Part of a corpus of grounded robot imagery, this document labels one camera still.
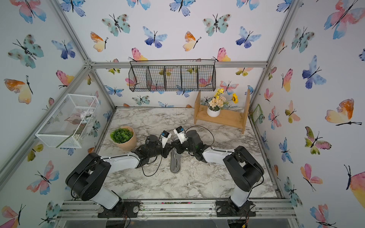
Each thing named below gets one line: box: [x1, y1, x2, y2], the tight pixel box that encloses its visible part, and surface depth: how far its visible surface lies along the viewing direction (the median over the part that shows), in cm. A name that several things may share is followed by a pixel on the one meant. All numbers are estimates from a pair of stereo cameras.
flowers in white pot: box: [206, 88, 240, 118], surface depth 95 cm
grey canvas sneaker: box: [170, 147, 182, 174], surface depth 88 cm
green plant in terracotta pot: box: [110, 125, 137, 152], surface depth 90 cm
